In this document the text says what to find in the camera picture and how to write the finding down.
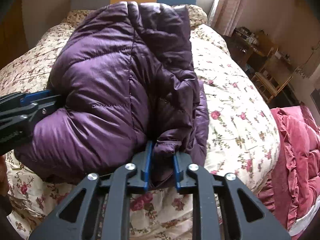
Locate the dark wooden wardrobe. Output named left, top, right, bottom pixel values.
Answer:
left=1, top=0, right=28, bottom=68

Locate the pink red velvet blanket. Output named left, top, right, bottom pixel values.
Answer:
left=258, top=105, right=319, bottom=239

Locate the pink floral right curtain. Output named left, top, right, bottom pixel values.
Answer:
left=208, top=0, right=247, bottom=36

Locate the purple quilted down jacket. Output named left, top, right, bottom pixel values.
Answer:
left=14, top=2, right=209, bottom=185

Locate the floral pillow at headboard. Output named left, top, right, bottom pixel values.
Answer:
left=61, top=4, right=209, bottom=30

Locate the floral cream bed quilt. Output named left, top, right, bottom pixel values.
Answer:
left=1, top=22, right=280, bottom=239

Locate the cluttered wooden side table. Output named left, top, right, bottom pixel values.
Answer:
left=222, top=29, right=278, bottom=75

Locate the wicker wooden chair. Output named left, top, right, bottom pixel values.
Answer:
left=251, top=67, right=293, bottom=104

